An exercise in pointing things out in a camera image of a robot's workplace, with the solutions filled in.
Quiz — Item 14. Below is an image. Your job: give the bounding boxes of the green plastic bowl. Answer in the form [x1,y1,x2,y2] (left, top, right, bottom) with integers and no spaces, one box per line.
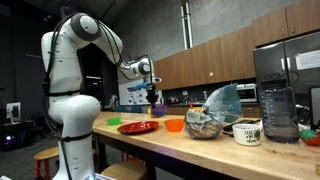
[106,117,121,126]

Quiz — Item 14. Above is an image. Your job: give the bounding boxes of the dark water bottle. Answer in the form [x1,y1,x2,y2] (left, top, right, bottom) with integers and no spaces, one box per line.
[258,73,299,143]

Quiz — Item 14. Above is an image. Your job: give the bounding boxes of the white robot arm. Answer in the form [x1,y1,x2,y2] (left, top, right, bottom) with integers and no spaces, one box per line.
[41,13,161,180]

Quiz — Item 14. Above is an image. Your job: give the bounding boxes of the stainless steel refrigerator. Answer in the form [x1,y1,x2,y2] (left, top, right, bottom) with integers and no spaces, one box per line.
[253,32,320,105]

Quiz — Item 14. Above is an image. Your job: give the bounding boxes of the wooden stool red legs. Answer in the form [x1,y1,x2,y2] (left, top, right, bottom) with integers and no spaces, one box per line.
[33,146,96,180]

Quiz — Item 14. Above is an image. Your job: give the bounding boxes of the whiteboard with papers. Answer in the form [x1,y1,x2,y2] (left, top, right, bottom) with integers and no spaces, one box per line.
[119,79,149,105]

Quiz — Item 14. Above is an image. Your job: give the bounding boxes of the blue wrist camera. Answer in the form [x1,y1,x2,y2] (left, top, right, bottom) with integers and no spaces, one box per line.
[127,82,148,91]

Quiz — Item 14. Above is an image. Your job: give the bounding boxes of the round wooden stool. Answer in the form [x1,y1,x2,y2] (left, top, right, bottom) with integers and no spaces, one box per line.
[101,161,147,180]

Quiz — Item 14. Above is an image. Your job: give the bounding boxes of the red toy tomato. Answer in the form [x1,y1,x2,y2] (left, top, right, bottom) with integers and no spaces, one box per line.
[299,129,320,145]

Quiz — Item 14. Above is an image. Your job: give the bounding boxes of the white ceramic mug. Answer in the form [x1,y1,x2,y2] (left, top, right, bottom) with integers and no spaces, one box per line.
[232,124,261,146]

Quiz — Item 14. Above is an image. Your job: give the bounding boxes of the upper wooden cabinets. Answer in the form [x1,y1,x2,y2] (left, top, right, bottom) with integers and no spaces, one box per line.
[154,0,320,90]

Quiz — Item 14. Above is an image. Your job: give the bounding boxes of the blue purple plastic bowl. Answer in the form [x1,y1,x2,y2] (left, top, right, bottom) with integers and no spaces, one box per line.
[149,104,167,117]

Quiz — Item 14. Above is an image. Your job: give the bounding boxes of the orange toy pumpkin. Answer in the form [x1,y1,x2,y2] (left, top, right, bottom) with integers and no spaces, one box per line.
[147,108,153,118]

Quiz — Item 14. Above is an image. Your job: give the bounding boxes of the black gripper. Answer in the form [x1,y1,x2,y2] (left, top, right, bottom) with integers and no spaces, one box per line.
[146,84,159,107]

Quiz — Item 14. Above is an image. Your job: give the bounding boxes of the red plate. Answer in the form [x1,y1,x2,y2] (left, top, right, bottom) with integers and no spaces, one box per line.
[117,121,159,134]

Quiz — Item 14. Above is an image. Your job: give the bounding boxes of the orange plastic bowl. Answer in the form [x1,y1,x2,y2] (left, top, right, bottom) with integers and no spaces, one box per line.
[164,119,184,132]

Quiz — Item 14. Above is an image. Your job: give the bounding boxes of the plastic bag of bread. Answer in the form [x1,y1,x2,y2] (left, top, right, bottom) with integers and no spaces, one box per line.
[184,84,243,139]

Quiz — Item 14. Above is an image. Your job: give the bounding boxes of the microwave oven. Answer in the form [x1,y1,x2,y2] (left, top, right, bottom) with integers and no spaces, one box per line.
[237,83,257,103]

